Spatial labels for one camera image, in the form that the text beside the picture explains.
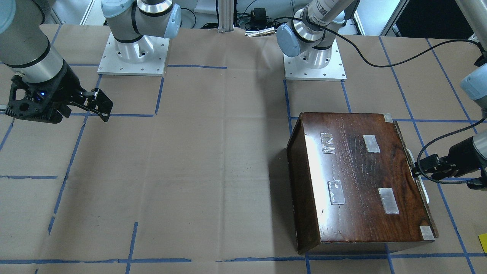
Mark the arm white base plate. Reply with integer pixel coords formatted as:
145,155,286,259
283,40,347,81
97,33,170,76

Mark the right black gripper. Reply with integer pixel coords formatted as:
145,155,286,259
5,61,113,124

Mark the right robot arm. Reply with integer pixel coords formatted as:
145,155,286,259
0,0,181,124

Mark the aluminium frame post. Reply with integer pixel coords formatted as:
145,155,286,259
216,0,237,33

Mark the wooden drawer with white handle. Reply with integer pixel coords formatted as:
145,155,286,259
394,121,439,238

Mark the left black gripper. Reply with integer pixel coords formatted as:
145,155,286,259
412,135,487,182

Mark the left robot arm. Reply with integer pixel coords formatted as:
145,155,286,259
277,0,486,189

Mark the dark wooden drawer box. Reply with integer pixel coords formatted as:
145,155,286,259
286,112,439,255

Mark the yellow cube block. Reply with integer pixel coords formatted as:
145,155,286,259
478,233,487,253

